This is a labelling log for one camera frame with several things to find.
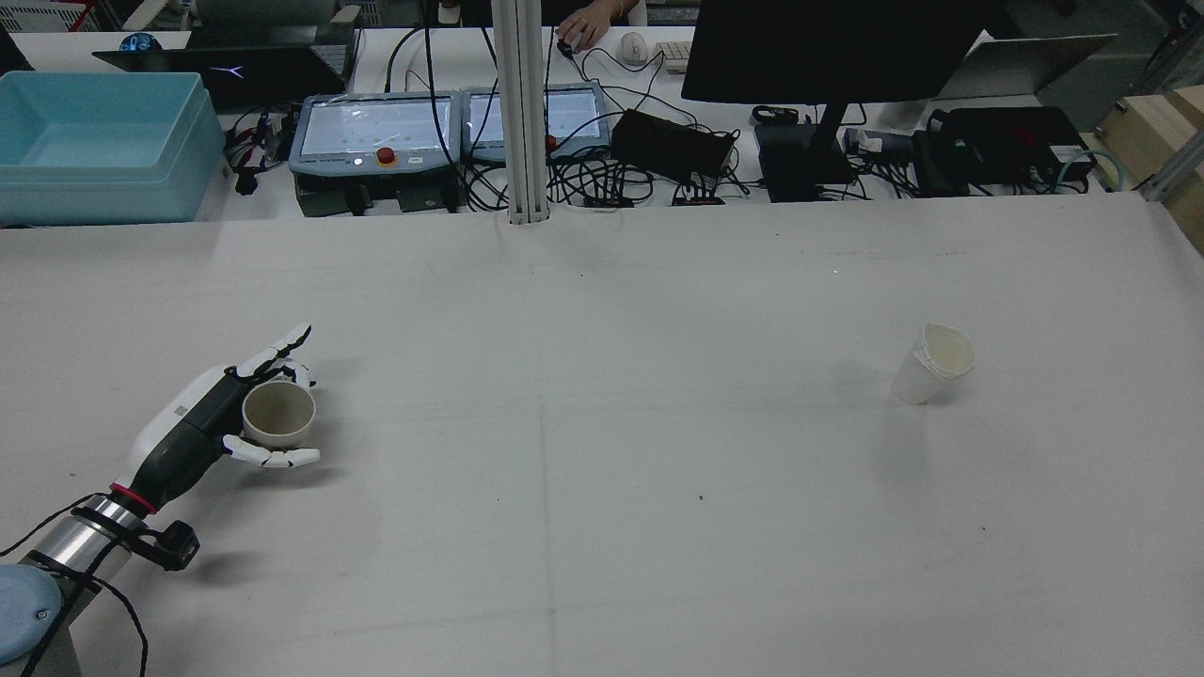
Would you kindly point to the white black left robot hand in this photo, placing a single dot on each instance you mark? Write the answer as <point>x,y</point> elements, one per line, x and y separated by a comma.
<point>183,432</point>

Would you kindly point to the beige paper cup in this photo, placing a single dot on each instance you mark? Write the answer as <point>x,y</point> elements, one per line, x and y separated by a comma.
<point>277,414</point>

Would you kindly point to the white paper cup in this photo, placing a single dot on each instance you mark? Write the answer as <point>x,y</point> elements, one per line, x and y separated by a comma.
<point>926,376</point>

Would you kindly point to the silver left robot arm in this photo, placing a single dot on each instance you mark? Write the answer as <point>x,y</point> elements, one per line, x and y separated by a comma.
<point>66,550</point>

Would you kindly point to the teal plastic bin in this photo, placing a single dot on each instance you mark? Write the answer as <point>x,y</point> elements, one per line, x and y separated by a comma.
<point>103,160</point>

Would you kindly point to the teach pendant with red button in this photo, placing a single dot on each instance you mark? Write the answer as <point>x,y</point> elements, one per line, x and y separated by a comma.
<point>376,127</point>

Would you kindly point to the black laptop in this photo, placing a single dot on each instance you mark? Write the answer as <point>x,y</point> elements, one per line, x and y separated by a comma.
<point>263,80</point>

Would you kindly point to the grey teach pendant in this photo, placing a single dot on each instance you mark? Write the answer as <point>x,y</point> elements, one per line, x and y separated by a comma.
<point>578,118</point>

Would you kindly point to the black power brick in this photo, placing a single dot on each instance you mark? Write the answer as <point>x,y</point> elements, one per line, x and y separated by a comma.
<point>668,146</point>

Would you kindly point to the person's hand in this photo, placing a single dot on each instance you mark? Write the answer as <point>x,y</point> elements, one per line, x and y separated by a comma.
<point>588,23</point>

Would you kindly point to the white computer mouse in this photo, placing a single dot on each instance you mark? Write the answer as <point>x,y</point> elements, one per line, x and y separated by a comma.
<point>634,47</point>

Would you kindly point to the white keyboard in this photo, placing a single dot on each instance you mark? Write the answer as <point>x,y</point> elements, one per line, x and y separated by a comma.
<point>673,55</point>

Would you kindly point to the black monitor with stand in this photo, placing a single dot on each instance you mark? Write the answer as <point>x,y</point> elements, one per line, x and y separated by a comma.
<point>828,47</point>

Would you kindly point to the black electronics box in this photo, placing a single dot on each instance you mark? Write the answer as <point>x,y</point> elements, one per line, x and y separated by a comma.
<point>1006,141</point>

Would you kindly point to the silver laptop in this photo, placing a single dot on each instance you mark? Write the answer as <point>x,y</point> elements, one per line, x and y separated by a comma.
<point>1025,66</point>

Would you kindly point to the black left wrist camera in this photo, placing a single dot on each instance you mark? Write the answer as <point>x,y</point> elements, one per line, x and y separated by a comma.
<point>177,545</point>

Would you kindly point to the white aluminium camera post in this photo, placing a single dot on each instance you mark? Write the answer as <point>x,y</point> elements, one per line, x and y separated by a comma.
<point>520,113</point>

